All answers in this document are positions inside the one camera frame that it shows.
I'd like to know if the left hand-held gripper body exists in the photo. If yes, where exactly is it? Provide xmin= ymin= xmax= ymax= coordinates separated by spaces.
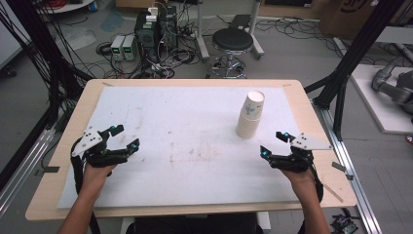
xmin=71 ymin=126 xmax=131 ymax=169

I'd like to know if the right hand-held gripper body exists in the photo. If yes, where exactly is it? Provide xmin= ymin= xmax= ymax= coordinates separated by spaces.
xmin=270 ymin=132 xmax=333 ymax=173

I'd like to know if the stack of white paper cups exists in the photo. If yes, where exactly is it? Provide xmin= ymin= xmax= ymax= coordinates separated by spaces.
xmin=236 ymin=90 xmax=266 ymax=140

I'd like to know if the person's right hand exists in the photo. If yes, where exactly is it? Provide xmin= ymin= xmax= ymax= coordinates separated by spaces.
xmin=281 ymin=167 xmax=319 ymax=197

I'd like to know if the person's left hand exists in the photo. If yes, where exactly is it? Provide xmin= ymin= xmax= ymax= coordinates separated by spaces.
xmin=81 ymin=163 xmax=118 ymax=197

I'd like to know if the thin wooden stick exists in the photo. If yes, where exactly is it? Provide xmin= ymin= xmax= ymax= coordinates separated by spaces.
xmin=322 ymin=182 xmax=345 ymax=204

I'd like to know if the white foam mat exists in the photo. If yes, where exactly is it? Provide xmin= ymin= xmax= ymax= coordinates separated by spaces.
xmin=56 ymin=85 xmax=302 ymax=210

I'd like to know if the small black floor device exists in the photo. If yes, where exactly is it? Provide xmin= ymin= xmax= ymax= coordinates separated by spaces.
xmin=330 ymin=208 xmax=360 ymax=234

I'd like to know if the grey power supply box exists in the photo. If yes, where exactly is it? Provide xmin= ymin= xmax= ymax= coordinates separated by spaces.
xmin=110 ymin=35 xmax=127 ymax=61
xmin=122 ymin=34 xmax=137 ymax=61

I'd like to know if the white board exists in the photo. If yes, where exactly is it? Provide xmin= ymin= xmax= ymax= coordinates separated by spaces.
xmin=350 ymin=63 xmax=413 ymax=136

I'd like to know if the black computer tower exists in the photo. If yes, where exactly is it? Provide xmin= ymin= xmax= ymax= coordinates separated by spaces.
xmin=133 ymin=11 xmax=162 ymax=63
xmin=158 ymin=5 xmax=179 ymax=51

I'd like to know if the person's dark clothing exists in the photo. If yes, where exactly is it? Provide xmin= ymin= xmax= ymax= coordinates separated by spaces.
xmin=126 ymin=213 xmax=265 ymax=234

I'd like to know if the white metal stand leg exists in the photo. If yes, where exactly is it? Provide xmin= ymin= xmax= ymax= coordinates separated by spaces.
xmin=247 ymin=0 xmax=266 ymax=60
xmin=194 ymin=0 xmax=211 ymax=63

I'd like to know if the black round stool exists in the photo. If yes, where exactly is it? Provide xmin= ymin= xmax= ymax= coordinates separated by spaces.
xmin=206 ymin=26 xmax=254 ymax=80

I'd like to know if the white power adapter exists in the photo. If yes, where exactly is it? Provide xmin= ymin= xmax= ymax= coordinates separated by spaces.
xmin=145 ymin=6 xmax=160 ymax=22

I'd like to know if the cardboard box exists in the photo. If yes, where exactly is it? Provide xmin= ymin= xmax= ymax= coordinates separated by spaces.
xmin=319 ymin=0 xmax=407 ymax=41

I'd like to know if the aluminium rail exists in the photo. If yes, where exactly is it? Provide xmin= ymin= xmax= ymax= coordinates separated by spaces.
xmin=312 ymin=99 xmax=384 ymax=234
xmin=0 ymin=129 xmax=56 ymax=218

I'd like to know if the tangle of floor cables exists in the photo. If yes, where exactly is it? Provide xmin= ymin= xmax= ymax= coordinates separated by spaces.
xmin=95 ymin=19 xmax=208 ymax=80

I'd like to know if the black metal frame stand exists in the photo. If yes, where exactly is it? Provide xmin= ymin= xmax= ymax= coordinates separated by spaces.
xmin=304 ymin=0 xmax=407 ymax=141
xmin=0 ymin=0 xmax=95 ymax=193

